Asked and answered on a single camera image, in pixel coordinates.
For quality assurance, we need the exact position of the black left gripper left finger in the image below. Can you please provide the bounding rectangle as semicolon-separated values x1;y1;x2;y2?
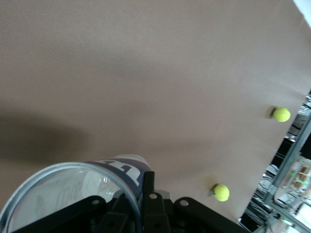
101;190;141;233

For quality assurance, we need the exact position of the brown table mat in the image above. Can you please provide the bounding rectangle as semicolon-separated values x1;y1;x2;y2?
0;0;311;223

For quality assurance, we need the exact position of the clear tennis ball can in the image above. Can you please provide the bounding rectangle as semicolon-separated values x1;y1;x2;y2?
0;154;153;233

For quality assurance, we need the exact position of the yellow tennis ball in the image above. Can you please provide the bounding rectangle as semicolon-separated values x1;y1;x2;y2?
213;183;230;202
272;107;292;122

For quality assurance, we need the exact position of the aluminium frame rail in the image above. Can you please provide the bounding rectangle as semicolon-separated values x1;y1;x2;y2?
263;114;311;219

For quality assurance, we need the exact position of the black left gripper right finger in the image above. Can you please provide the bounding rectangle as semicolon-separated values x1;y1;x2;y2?
142;171;172;233

